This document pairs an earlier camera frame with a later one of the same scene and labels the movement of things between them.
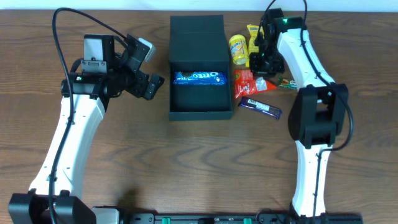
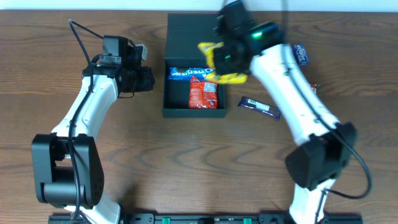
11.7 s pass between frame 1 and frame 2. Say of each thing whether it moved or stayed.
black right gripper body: moved
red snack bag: moved
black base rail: stayed
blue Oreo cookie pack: moved
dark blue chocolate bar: stayed
